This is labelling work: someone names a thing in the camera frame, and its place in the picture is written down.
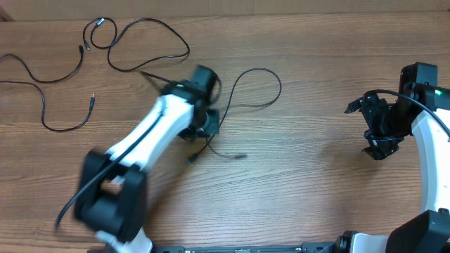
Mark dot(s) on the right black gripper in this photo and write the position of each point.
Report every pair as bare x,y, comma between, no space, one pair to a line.
368,107

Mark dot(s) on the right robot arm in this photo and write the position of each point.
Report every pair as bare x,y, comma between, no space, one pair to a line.
421,111

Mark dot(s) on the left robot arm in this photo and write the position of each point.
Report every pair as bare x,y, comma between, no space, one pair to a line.
112,192

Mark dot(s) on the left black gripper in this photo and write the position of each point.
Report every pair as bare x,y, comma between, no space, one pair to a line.
211,126

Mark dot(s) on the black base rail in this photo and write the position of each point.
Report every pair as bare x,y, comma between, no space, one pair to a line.
274,248

